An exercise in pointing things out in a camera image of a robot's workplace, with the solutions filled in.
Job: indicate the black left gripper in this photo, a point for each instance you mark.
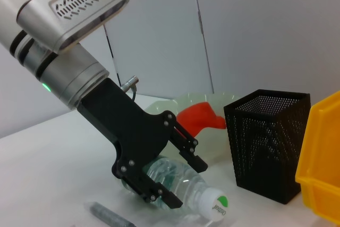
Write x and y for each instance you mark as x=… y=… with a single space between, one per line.
x=132 y=131

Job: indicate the clear green-label water bottle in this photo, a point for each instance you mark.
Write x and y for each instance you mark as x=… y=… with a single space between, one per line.
x=186 y=184

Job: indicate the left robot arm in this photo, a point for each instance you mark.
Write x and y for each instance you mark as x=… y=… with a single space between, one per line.
x=69 y=75

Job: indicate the pale green glass plate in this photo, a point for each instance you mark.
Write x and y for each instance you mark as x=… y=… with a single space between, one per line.
x=212 y=147

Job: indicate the grey glitter pen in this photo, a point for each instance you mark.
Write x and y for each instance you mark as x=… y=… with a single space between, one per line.
x=106 y=212

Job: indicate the black mesh pen holder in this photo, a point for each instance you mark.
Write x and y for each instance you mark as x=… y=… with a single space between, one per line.
x=265 y=144

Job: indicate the yellow plastic bin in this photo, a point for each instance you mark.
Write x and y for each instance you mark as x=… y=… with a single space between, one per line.
x=324 y=158

